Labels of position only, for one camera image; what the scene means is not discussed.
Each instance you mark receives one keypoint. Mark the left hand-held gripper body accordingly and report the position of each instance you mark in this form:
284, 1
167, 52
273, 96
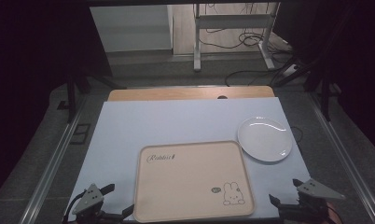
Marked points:
88, 199

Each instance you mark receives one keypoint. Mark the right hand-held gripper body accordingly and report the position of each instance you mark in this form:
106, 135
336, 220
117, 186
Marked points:
316, 189

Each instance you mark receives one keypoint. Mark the person's right hand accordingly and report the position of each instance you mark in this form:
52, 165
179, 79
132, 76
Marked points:
330, 213

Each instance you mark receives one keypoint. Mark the white round plate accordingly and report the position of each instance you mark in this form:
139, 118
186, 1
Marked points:
265, 140

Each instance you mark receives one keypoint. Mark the beige tray with rabbit print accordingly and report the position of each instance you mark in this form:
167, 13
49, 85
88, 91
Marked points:
191, 183

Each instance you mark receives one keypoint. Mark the black metal stand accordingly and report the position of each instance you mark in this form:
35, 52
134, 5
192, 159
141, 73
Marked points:
72, 93
324, 93

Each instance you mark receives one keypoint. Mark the pale blue table mat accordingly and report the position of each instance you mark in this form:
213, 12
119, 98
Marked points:
176, 124

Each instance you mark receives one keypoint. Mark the white power strip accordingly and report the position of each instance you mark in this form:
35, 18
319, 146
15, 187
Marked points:
288, 71

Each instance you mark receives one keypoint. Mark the wooden table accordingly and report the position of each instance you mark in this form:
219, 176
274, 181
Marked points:
191, 93

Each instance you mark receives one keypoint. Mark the metal floor rail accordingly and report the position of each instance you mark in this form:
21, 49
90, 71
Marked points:
347, 161
48, 174

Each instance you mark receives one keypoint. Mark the black floor socket frame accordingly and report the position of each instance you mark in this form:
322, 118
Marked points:
80, 133

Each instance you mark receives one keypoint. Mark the white metal desk frame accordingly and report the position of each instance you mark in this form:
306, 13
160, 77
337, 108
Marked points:
235, 21

